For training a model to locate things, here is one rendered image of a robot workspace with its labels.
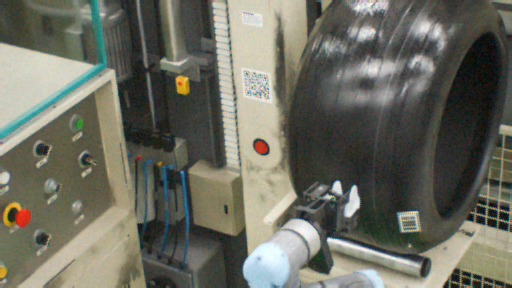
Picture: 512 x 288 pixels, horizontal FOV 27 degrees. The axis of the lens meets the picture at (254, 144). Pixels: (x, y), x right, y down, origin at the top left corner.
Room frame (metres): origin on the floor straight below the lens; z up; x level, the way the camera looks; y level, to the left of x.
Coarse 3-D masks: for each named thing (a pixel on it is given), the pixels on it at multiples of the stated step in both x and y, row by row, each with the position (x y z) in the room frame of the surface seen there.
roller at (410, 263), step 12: (336, 240) 1.88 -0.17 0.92; (348, 240) 1.87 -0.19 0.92; (348, 252) 1.86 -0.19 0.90; (360, 252) 1.84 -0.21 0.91; (372, 252) 1.83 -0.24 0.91; (384, 252) 1.82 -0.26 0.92; (396, 252) 1.82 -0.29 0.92; (384, 264) 1.81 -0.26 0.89; (396, 264) 1.80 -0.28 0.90; (408, 264) 1.79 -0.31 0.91; (420, 264) 1.78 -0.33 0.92; (420, 276) 1.77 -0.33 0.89
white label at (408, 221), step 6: (402, 216) 1.67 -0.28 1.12; (408, 216) 1.67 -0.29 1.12; (414, 216) 1.67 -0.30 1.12; (402, 222) 1.68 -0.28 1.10; (408, 222) 1.68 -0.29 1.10; (414, 222) 1.67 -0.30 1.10; (402, 228) 1.68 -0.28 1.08; (408, 228) 1.68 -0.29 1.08; (414, 228) 1.68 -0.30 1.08; (420, 228) 1.68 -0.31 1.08
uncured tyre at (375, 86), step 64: (384, 0) 1.92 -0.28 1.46; (448, 0) 1.90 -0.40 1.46; (320, 64) 1.83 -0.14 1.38; (384, 64) 1.78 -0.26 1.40; (448, 64) 1.78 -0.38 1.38; (320, 128) 1.76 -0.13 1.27; (384, 128) 1.70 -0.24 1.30; (448, 128) 2.14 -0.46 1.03; (384, 192) 1.68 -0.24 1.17; (448, 192) 2.02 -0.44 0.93
